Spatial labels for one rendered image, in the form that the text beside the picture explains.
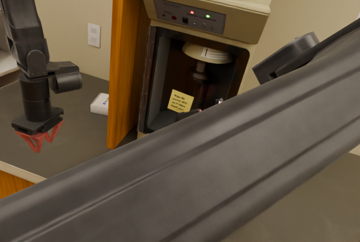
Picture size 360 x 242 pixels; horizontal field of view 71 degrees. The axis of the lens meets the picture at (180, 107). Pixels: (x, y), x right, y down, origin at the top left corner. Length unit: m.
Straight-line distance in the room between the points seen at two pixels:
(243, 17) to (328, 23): 0.62
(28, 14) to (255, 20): 0.48
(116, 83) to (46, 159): 0.34
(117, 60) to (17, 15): 0.30
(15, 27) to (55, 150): 0.51
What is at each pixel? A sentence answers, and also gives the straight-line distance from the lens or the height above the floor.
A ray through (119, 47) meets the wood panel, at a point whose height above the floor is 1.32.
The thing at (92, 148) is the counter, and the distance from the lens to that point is 0.97.
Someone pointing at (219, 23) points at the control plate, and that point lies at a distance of 0.68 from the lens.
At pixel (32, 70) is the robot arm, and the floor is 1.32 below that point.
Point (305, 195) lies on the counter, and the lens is 1.04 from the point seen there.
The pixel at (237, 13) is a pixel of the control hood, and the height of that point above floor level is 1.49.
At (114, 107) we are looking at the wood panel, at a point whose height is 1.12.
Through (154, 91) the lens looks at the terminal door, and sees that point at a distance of 0.86.
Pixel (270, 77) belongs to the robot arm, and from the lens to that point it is 0.28.
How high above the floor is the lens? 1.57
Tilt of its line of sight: 30 degrees down
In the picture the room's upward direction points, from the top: 12 degrees clockwise
